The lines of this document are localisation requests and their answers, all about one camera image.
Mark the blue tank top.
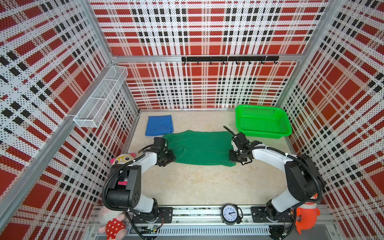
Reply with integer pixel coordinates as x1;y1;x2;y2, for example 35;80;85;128
145;115;174;137

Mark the green tank top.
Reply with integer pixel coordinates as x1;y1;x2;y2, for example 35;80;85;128
164;130;236;167

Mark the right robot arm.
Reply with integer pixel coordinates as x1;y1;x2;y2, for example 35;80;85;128
230;132;326;222

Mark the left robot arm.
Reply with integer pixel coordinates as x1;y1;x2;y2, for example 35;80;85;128
102;137;176;223

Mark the green plastic basket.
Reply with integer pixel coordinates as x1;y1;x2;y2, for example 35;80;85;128
235;105;292;139

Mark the pink plush with yellow glasses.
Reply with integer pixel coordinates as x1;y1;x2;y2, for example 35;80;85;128
109;152;137;186

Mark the small black analog clock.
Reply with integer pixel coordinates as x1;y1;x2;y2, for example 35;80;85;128
221;204;244;226

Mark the pink plush with strawberry dress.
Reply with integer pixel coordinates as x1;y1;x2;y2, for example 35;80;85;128
98;206;128;240

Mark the red shark plush toy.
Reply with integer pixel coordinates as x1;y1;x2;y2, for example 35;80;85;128
295;202;321;235

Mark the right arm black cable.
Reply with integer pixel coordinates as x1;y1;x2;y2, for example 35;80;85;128
223;125;326;240

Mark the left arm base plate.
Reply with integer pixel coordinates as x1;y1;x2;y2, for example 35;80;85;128
132;207;173;224

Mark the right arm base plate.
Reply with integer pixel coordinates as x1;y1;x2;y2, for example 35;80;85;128
251;206;294;224

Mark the aluminium front rail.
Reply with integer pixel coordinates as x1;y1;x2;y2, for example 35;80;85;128
86;204;337;240

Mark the white wire mesh shelf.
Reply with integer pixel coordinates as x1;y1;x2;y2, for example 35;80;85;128
74;66;128;128

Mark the black hook rail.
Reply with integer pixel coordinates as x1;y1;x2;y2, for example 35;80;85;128
181;56;280;63

